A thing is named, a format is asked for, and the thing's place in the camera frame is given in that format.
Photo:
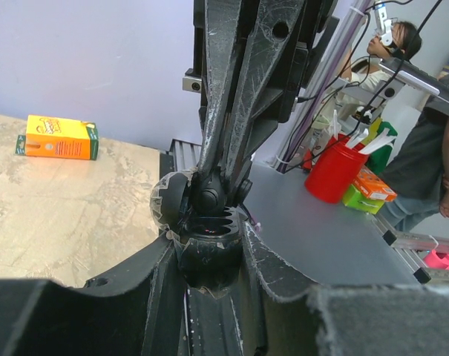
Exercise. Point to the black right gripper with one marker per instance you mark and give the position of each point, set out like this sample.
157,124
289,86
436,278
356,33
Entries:
248,64

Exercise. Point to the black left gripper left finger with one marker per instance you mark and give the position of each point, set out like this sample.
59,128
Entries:
131,309

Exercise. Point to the orange juice carton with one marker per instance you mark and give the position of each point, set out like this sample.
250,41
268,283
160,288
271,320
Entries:
54,137

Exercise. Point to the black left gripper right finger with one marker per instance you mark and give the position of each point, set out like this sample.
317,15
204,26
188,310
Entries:
283,312

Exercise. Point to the red cup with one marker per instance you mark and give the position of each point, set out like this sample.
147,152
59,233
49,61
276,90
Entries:
335,170

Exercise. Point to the person in grey shirt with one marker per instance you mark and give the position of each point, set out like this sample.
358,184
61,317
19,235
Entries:
419,173

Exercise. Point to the orange green box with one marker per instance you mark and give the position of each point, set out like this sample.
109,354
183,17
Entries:
368,193

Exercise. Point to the person with headset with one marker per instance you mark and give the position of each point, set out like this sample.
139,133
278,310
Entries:
406,44

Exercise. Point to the black earbud charging case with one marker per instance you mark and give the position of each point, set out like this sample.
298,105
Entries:
207,234

